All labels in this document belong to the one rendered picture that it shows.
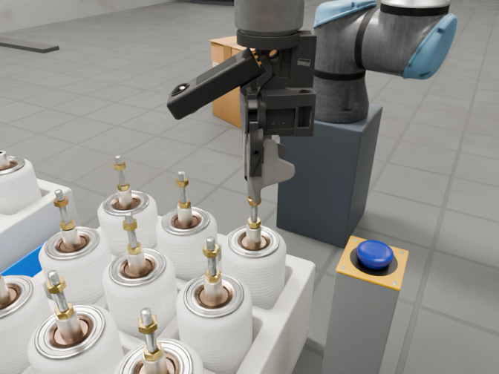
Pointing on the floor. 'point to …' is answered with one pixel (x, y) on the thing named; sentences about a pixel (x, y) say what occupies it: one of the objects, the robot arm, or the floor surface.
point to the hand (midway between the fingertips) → (249, 187)
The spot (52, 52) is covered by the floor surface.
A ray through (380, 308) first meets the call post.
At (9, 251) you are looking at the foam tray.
